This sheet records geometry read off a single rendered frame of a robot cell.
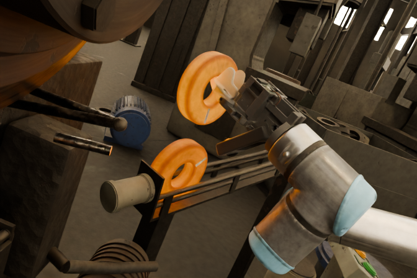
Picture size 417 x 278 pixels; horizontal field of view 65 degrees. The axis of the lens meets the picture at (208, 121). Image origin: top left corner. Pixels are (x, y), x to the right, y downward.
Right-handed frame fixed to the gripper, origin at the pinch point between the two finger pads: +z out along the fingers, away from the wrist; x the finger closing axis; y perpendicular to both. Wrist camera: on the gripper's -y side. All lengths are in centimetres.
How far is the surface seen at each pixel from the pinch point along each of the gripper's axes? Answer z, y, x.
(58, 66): -9.4, 2.7, 37.2
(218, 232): 7, -99, -100
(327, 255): -38, -42, -72
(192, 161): -7.0, -16.8, -1.0
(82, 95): 12.1, -16.1, 17.5
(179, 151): -6.1, -14.4, 4.4
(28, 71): -14.8, 4.9, 42.4
